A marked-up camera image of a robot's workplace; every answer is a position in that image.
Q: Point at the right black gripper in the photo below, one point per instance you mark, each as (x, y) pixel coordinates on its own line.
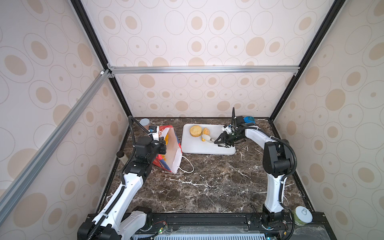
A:
(225, 139)

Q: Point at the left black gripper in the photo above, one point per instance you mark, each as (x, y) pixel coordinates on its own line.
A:
(161, 144)

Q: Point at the oval fake bread roll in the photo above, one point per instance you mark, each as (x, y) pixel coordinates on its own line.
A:
(206, 131)

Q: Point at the round fake bread bun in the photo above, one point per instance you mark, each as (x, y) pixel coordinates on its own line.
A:
(196, 131)

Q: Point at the red paper gift bag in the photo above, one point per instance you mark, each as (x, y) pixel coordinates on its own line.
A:
(171, 160)

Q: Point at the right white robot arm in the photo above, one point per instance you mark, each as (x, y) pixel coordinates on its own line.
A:
(279, 162)

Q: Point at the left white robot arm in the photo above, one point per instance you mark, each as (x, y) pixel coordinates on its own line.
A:
(111, 223)

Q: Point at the small brown bottle black cap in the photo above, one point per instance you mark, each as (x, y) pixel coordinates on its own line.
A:
(124, 159)

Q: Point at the clear jar pink contents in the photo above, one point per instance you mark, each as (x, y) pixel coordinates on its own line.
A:
(145, 123)

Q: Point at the white cup blue lid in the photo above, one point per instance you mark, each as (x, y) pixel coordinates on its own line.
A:
(250, 121)

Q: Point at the green tape roll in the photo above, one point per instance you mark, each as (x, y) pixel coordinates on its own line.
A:
(302, 216)

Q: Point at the left diagonal aluminium bar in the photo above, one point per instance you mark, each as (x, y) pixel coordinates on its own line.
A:
(29, 173)

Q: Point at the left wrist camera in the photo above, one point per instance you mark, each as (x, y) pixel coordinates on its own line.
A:
(154, 132)

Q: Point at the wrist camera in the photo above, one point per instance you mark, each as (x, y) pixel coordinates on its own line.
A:
(154, 132)
(229, 129)

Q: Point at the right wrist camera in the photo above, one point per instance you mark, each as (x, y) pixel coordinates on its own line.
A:
(229, 129)

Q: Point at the horizontal aluminium frame bar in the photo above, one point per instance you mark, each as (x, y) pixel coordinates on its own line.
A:
(201, 70)

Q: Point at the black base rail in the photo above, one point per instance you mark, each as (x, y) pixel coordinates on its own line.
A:
(229, 226)

